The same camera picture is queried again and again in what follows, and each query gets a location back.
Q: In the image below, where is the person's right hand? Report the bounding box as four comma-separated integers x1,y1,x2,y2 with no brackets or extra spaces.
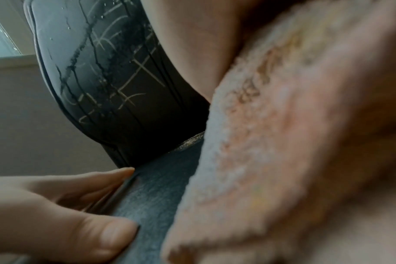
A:
141,0,300,104

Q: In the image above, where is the pink cleaning cloth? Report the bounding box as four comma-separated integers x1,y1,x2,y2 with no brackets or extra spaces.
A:
160,0,396,264

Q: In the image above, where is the person's left hand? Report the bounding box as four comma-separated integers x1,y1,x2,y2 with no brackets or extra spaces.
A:
0,167,141,262

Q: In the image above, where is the black office chair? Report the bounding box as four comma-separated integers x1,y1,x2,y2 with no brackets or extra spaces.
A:
23,0,212,264

